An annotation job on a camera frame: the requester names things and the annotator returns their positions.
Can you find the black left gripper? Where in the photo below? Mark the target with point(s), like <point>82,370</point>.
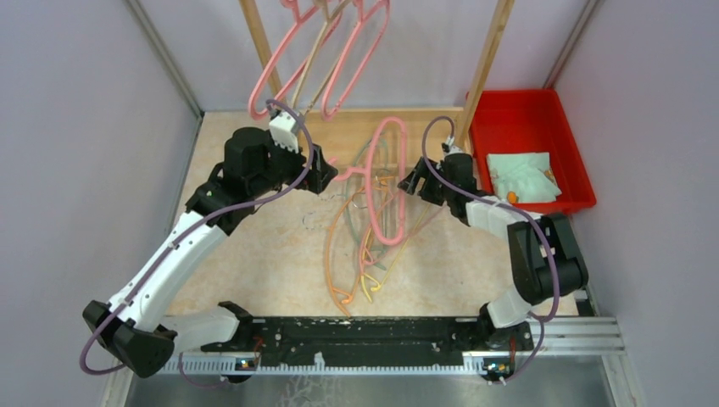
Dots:
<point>321,172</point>

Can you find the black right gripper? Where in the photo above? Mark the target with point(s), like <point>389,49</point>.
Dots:
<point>413,178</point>

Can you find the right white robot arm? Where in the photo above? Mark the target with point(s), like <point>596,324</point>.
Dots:
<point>545,260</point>

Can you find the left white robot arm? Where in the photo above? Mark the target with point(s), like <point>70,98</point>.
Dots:
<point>133,325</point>

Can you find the small orange object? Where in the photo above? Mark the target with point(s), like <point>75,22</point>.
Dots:
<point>512,197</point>

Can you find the pale green cloth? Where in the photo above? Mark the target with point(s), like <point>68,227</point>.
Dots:
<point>529,175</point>

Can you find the red plastic bin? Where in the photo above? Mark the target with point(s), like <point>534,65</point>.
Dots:
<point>532,121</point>

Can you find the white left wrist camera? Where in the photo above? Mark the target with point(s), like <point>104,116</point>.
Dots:
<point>284,131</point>

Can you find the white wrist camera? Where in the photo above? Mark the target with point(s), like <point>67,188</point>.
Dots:
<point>284,131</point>
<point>449,147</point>

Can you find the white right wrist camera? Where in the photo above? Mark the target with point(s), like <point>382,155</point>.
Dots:
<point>449,147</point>

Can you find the thin pink wire hanger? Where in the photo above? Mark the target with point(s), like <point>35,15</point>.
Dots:
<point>373,254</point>

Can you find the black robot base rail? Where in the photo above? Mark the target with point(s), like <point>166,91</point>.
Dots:
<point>421,346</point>

